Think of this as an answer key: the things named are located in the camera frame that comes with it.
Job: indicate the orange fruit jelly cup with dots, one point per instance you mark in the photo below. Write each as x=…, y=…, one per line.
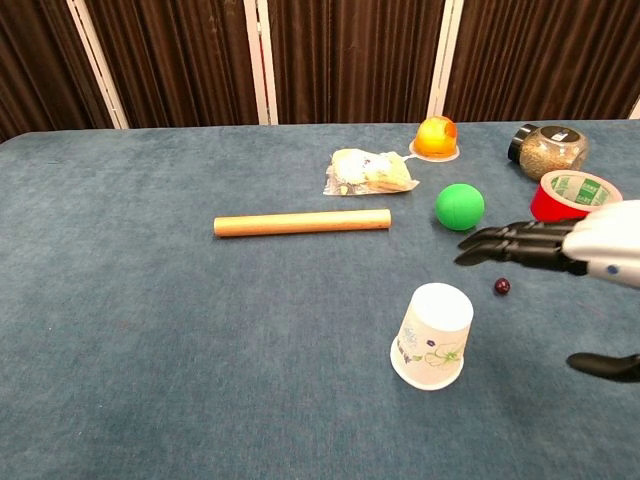
x=436, y=137

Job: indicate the small dark bead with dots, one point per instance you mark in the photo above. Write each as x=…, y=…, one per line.
x=501, y=286

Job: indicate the brown folding screen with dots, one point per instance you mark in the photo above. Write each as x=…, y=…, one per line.
x=320, y=60

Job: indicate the wooden rolling stick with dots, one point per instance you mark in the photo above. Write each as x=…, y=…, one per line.
x=302, y=222

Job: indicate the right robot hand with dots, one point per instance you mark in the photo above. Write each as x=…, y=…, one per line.
x=595, y=242

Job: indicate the white paper cup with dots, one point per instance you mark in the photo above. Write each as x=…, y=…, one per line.
x=434, y=336

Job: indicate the glass jar with black lid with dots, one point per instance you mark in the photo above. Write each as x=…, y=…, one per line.
x=550, y=150

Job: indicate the red tape roll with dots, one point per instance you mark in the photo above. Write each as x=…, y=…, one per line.
x=572, y=195

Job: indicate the green ball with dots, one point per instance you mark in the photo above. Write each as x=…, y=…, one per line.
x=460, y=206

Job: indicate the clear plastic snack bag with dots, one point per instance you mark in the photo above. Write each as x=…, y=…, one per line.
x=365, y=172

